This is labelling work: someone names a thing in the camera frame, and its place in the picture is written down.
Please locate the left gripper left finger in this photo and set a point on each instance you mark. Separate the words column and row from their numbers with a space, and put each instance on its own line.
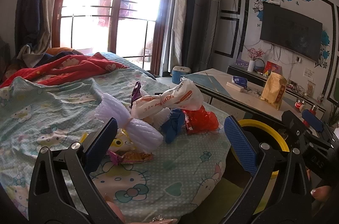
column 49, row 198

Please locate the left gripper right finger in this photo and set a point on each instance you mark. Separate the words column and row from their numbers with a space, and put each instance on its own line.
column 278, row 190

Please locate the yellow snack wrapper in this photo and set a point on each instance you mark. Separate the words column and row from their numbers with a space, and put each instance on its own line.
column 116, row 144

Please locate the white foam fruit net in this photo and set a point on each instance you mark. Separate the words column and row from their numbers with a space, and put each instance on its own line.
column 144, row 136

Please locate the red plastic bag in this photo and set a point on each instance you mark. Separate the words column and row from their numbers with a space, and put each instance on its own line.
column 200, row 121

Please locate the purple snack wrapper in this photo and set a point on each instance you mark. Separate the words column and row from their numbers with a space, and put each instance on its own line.
column 136, row 93

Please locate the blue plastic bag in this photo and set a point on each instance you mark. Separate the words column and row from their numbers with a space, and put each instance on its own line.
column 173, row 126

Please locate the white printed plastic bag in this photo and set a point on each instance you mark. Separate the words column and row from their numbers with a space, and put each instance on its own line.
column 184, row 96

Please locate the yellow rim trash bin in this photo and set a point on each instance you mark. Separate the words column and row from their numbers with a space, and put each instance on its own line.
column 264, row 139

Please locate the person's right hand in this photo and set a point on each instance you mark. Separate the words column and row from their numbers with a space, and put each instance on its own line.
column 322, row 193

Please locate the person's left hand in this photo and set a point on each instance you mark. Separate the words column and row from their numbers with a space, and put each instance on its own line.
column 118, row 212

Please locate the red thermos bottle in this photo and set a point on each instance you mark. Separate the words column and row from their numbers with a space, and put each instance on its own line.
column 309, row 116

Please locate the red white can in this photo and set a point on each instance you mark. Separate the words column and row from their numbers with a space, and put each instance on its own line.
column 299, row 105

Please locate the brown paper bag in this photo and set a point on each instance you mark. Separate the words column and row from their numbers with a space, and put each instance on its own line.
column 274, row 90

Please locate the white coffee table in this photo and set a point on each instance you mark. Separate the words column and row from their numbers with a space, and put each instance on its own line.
column 212, row 83

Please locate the red gift box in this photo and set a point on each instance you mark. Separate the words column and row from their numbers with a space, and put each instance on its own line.
column 272, row 67

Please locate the blue tissue pack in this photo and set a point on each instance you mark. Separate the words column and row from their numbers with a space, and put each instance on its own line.
column 240, row 81

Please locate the white flat box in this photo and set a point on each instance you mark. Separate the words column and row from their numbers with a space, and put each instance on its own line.
column 235, row 86

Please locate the Hello Kitty bed sheet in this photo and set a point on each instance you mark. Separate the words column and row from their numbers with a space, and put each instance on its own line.
column 175, row 182

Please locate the white vase with red flowers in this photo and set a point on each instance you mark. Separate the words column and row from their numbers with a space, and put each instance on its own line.
column 253, row 54

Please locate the red floral blanket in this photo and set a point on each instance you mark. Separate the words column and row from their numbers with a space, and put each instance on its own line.
column 67, row 69

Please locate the blue white small bin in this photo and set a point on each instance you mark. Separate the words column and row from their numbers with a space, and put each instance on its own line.
column 178, row 72

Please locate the standing air conditioner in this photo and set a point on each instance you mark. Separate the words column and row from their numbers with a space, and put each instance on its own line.
column 204, row 45

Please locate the dark left curtain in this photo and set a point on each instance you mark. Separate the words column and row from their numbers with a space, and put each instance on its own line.
column 33, row 30

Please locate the brown framed glass door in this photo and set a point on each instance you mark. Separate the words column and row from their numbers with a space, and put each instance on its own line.
column 132, row 29

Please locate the grey right curtain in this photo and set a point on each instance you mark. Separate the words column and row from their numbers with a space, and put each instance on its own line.
column 177, row 34

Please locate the wall mounted television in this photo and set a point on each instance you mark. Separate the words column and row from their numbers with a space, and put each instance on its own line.
column 291, row 30

